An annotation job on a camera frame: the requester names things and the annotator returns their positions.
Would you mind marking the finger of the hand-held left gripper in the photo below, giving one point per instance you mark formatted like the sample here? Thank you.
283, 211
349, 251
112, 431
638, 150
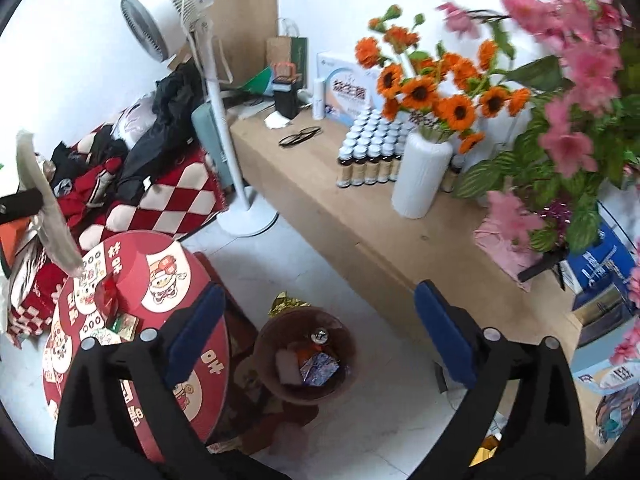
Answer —
20, 205

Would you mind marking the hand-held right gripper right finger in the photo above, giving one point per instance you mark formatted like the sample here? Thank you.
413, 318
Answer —
442, 332

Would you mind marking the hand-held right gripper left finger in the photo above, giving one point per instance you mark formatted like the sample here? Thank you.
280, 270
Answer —
195, 327

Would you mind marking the grey white plastic wrapper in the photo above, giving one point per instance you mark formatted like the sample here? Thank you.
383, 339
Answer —
50, 220

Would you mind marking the brown round waste bin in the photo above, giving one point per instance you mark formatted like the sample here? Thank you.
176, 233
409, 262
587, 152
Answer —
270, 345

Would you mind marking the gold foil wrapper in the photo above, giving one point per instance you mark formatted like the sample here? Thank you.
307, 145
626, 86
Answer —
287, 305

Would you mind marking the pale pink wrapper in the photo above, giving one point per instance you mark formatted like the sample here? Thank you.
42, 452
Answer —
286, 367

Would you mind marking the red orange packet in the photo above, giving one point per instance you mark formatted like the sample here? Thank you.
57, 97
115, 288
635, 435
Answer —
306, 352

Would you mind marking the silver drink can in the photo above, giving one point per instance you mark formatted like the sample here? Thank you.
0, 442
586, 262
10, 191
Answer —
321, 336

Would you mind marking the blue patterned packet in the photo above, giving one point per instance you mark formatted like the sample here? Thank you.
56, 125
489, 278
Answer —
320, 370

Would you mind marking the red and black garment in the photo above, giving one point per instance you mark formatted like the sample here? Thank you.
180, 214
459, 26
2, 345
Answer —
90, 190

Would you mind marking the green and red small packets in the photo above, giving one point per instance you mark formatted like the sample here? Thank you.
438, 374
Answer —
122, 327

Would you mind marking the round red printed table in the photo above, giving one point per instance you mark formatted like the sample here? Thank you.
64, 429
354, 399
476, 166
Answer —
130, 265

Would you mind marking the small red packet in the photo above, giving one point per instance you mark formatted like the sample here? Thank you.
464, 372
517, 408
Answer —
107, 295

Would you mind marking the black stand leg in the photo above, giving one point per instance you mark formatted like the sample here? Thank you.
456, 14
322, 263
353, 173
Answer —
540, 267

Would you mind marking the yellow packet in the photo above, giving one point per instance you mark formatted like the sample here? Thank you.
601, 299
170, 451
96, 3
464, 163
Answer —
485, 452

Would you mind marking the red white chequered blanket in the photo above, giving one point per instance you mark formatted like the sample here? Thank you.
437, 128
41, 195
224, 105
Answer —
170, 195

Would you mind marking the white printed pillow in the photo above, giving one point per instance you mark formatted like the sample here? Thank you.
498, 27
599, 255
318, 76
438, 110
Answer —
135, 115

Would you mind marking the white ribbed vase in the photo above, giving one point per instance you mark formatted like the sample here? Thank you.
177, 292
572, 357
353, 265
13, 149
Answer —
417, 180

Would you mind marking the single brown glass bottle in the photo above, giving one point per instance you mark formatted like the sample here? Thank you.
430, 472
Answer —
451, 175

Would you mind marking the black jacket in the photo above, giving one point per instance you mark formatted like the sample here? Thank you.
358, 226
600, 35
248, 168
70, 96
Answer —
160, 130

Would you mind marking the pale blue white box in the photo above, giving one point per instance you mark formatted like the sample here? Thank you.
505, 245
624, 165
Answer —
600, 370

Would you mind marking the blue printed box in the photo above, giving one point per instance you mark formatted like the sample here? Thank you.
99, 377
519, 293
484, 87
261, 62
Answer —
595, 260

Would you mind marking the green striped leaf plant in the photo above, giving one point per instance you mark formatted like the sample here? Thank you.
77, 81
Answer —
585, 220

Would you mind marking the group of small brown bottles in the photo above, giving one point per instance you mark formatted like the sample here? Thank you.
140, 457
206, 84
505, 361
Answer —
365, 160

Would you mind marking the pale teal chair back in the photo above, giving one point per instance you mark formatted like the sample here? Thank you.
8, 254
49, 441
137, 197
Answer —
205, 135

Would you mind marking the colourful printed box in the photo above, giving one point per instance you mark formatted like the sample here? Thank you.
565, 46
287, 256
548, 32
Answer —
617, 415

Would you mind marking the black framed glasses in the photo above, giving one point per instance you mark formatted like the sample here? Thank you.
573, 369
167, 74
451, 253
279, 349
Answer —
289, 140

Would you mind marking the crumpled white tissue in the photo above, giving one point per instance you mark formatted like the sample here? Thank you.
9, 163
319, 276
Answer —
276, 120

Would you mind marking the white standing fan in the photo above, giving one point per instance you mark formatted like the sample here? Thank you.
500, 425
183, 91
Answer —
145, 20

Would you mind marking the orange artificial flowers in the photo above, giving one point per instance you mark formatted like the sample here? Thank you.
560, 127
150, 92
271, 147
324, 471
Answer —
420, 92

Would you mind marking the green plastic sheet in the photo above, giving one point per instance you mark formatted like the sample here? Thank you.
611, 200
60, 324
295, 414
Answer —
260, 85

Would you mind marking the white tube bottle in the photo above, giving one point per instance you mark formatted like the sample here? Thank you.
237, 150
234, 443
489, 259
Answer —
319, 102

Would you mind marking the large blue white box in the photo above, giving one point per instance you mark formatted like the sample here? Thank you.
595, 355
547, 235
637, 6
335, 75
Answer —
345, 85

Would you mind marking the brown paper bag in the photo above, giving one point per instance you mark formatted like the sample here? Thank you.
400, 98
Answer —
287, 50

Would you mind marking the tall wooden shelf unit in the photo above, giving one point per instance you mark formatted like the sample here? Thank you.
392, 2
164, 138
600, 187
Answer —
235, 0

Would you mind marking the pink artificial blossom branches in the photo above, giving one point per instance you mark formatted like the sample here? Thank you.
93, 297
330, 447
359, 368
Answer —
580, 60

